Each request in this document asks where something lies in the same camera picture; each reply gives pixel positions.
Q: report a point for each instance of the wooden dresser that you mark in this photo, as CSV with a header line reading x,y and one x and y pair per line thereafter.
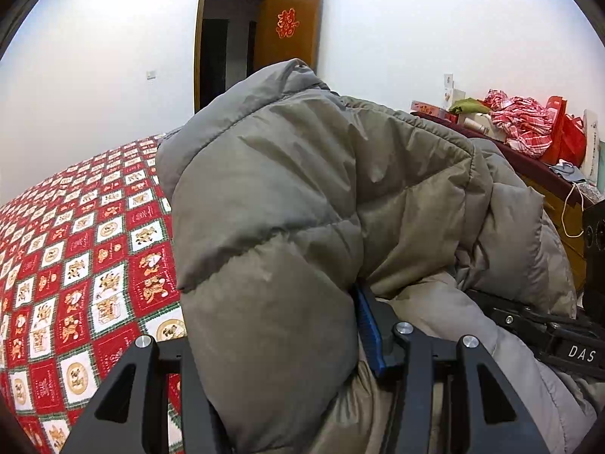
x,y
557,203

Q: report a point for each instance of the grey puffer jacket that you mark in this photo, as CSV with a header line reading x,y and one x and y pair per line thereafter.
x,y
354,255

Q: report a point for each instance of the pink flat box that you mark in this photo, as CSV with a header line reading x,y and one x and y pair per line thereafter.
x,y
427,108

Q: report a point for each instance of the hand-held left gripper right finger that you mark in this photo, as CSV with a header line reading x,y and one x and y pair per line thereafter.
x,y
369,335

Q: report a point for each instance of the red printed bed blanket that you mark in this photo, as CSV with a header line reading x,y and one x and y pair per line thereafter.
x,y
80,269

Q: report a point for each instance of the green cloth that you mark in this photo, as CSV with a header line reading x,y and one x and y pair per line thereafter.
x,y
469,105

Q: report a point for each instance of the white upright box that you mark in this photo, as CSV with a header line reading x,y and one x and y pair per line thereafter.
x,y
451,90

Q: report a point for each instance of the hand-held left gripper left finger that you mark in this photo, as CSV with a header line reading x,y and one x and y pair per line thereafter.
x,y
189,388

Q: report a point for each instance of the brown door frame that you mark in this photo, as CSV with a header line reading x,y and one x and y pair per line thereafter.
x,y
208,42

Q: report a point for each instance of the red fabric bag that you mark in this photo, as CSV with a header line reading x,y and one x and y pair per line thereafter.
x,y
565,135

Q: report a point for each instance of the brown wooden door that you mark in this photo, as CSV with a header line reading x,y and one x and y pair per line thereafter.
x,y
289,23

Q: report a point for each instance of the red checked cloth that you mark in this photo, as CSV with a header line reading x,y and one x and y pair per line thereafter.
x,y
524,120

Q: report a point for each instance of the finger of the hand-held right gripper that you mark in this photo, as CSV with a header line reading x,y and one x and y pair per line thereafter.
x,y
515,317

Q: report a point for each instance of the grey face mask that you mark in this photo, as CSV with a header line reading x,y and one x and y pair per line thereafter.
x,y
569,170

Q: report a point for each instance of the red paper door decoration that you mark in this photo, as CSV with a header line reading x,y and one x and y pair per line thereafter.
x,y
287,23

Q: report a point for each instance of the white bottle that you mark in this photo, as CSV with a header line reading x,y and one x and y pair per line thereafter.
x,y
476,126

